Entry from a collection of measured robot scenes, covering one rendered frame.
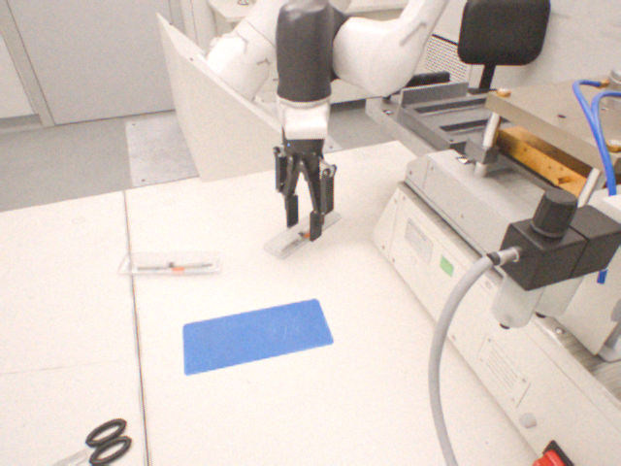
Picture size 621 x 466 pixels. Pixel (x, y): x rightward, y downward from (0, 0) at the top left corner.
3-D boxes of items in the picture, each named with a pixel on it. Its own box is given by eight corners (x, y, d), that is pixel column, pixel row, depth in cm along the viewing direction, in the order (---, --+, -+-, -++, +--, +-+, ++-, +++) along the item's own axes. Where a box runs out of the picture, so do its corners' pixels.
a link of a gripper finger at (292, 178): (294, 158, 74) (289, 153, 75) (282, 202, 83) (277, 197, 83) (310, 150, 77) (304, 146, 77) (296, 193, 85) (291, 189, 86)
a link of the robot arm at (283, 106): (302, 78, 73) (302, 109, 77) (247, 98, 66) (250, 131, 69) (360, 95, 67) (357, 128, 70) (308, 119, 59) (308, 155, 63)
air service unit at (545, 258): (602, 315, 42) (685, 185, 33) (475, 355, 38) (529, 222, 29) (560, 280, 46) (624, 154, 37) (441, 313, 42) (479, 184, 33)
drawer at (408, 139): (552, 162, 75) (570, 119, 70) (442, 184, 69) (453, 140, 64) (452, 103, 97) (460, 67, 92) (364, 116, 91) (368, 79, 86)
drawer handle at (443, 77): (447, 91, 92) (452, 72, 89) (385, 100, 88) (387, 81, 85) (442, 88, 93) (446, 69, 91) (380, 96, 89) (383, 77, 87)
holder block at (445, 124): (547, 139, 73) (553, 124, 72) (446, 157, 68) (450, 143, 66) (485, 105, 86) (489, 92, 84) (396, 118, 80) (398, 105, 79)
